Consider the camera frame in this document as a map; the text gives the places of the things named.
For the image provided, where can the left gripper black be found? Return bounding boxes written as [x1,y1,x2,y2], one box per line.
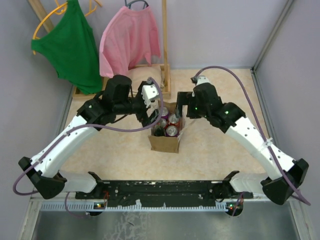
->
[114,81,163,129]

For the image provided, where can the red cola can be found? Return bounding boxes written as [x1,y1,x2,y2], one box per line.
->
[157,118,168,129]
[167,113,181,128]

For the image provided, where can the purple Fanta can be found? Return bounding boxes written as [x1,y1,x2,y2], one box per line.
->
[161,106,170,120]
[165,125,179,137]

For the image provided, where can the glass cola bottle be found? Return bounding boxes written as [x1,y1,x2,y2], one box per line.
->
[152,124,166,137]

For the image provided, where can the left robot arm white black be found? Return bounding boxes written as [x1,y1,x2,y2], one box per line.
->
[18,75,163,200]

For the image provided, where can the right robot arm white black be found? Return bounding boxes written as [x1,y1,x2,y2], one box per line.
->
[176,82,309,205]

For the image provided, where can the wooden clothes rack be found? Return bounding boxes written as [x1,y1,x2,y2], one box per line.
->
[28,0,171,100]

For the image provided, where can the folded beige cloth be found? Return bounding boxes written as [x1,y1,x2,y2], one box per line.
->
[127,66,165,95]

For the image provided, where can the pink t-shirt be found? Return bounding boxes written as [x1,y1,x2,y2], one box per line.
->
[99,6,162,78]

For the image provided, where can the green tank top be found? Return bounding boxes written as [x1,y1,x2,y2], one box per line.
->
[31,0,103,95]

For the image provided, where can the grey clothes hanger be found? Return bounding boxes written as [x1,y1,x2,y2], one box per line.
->
[124,0,149,11]

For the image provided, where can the yellow clothes hanger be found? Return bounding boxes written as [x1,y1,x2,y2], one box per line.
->
[32,0,104,55]

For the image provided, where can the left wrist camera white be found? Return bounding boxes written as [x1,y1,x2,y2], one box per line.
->
[141,83,161,108]

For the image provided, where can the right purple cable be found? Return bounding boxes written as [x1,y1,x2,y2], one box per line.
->
[191,66,311,217]

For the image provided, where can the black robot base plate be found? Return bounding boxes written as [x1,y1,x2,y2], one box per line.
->
[75,171,241,207]

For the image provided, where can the aluminium corner post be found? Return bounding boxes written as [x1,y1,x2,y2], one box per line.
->
[251,0,296,72]

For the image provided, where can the white cable duct strip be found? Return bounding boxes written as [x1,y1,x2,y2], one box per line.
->
[39,200,247,213]

